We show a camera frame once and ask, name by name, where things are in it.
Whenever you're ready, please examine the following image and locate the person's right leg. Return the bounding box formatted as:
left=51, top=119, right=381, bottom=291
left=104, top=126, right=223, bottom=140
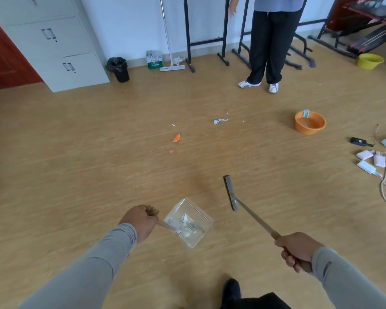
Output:
left=238, top=292, right=292, bottom=309

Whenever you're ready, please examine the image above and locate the black red exercise machine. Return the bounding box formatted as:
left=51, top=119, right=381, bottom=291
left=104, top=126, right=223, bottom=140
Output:
left=308, top=0, right=386, bottom=60

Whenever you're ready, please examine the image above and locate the long-handled broom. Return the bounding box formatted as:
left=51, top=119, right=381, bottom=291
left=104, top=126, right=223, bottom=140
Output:
left=224, top=175, right=313, bottom=274

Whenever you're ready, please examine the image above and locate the shrink-wrapped pack of water bottles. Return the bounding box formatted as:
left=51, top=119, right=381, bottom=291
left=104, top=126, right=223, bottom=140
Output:
left=146, top=50, right=164, bottom=70

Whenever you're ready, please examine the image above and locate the orange plastic basin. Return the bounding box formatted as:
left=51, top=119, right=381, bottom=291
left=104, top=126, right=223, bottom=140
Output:
left=294, top=111, right=327, bottom=136

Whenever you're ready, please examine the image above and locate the black power adapter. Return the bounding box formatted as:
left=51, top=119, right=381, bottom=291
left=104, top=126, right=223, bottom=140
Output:
left=350, top=137, right=375, bottom=148

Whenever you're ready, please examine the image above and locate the person's left forearm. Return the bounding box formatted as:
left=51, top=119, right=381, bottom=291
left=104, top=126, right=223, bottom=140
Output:
left=19, top=223, right=138, bottom=309

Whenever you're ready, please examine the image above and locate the grey metal filing cabinet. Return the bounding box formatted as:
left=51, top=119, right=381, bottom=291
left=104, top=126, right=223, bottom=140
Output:
left=0, top=0, right=111, bottom=93

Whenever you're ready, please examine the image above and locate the clear plastic dustpan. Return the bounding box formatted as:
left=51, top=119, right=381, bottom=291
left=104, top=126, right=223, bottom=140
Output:
left=145, top=197, right=214, bottom=249

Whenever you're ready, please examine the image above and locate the black right shoe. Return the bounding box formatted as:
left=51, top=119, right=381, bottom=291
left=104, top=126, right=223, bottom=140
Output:
left=222, top=279, right=242, bottom=309

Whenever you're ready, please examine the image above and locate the silver metal pole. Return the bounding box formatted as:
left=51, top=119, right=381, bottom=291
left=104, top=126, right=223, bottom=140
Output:
left=159, top=0, right=175, bottom=68

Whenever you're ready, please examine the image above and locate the black trash bin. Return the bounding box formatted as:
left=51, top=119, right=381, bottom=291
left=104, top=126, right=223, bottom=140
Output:
left=105, top=57, right=130, bottom=83

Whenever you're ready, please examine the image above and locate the dark red door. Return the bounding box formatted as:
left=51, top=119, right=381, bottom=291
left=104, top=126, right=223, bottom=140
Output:
left=0, top=8, right=44, bottom=92

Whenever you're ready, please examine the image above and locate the person's right hand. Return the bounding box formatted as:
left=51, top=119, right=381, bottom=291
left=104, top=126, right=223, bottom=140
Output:
left=274, top=232, right=325, bottom=275

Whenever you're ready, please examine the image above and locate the white charger brick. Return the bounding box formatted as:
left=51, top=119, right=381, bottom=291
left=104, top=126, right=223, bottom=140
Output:
left=357, top=160, right=383, bottom=177

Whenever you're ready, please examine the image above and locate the person's left hand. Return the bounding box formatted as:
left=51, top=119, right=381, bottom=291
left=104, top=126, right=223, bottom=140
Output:
left=119, top=205, right=159, bottom=244

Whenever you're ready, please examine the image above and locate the yellow plastic basin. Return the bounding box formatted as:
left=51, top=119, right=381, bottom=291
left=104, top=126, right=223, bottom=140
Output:
left=357, top=53, right=385, bottom=70

